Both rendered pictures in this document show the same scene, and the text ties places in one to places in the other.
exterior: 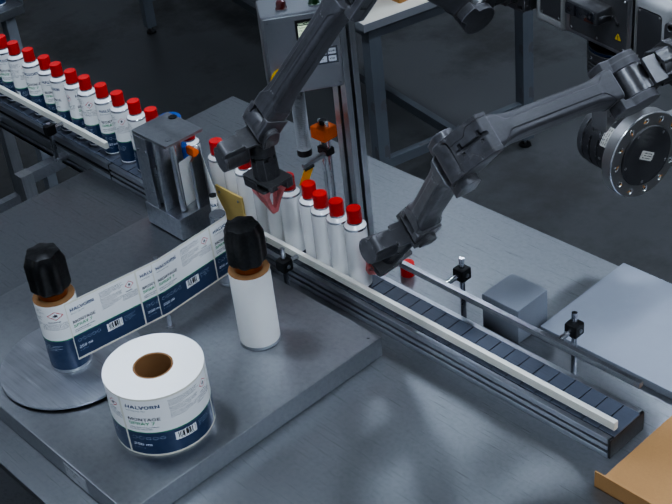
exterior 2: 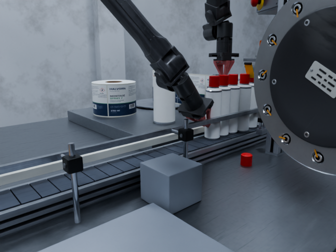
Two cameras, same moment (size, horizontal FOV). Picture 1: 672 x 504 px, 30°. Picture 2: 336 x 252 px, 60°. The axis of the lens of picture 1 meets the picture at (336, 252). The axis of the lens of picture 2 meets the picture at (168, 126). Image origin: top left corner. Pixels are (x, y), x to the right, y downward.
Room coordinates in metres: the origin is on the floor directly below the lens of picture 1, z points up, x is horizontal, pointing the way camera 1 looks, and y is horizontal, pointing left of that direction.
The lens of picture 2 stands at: (2.12, -0.98, 1.16)
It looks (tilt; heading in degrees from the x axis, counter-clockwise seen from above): 14 degrees down; 88
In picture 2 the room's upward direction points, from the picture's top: straight up
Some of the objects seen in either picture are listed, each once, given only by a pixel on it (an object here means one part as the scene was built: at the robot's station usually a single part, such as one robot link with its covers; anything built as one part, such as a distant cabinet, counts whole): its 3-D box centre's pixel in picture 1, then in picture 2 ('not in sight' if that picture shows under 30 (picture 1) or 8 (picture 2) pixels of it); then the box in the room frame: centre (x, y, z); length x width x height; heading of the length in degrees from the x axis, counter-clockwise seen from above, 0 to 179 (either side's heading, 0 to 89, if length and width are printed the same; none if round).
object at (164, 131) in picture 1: (166, 129); not in sight; (2.63, 0.36, 1.14); 0.14 x 0.11 x 0.01; 40
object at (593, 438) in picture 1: (331, 275); (231, 139); (2.37, 0.02, 0.85); 1.65 x 0.11 x 0.05; 40
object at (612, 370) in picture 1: (430, 278); (180, 127); (2.17, -0.20, 0.95); 1.07 x 0.01 x 0.01; 40
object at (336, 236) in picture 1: (339, 238); (222, 105); (2.33, -0.01, 0.98); 0.05 x 0.05 x 0.20
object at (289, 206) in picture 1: (291, 212); (251, 100); (2.46, 0.09, 0.98); 0.05 x 0.05 x 0.20
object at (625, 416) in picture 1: (331, 273); (231, 138); (2.37, 0.02, 0.86); 1.65 x 0.08 x 0.04; 40
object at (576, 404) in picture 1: (408, 313); (163, 139); (2.13, -0.14, 0.90); 1.07 x 0.01 x 0.02; 40
